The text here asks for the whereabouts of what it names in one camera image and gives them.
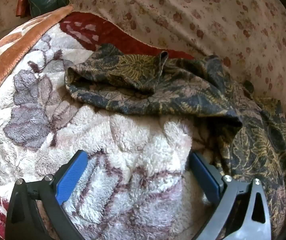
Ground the white and red fleece blanket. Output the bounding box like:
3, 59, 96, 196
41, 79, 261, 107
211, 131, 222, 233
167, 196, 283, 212
0, 5, 223, 240

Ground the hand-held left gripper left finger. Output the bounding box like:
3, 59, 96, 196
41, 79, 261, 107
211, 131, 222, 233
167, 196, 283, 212
5, 150, 88, 240

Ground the dark floral patterned garment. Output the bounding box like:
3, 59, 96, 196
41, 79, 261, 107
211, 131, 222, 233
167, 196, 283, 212
64, 43, 286, 233

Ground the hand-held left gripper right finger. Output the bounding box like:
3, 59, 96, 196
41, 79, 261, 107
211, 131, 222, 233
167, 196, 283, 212
189, 152, 272, 240

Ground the cream flower-print bedsheet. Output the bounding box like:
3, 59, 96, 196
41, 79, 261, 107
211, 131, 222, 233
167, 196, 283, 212
68, 0, 286, 128

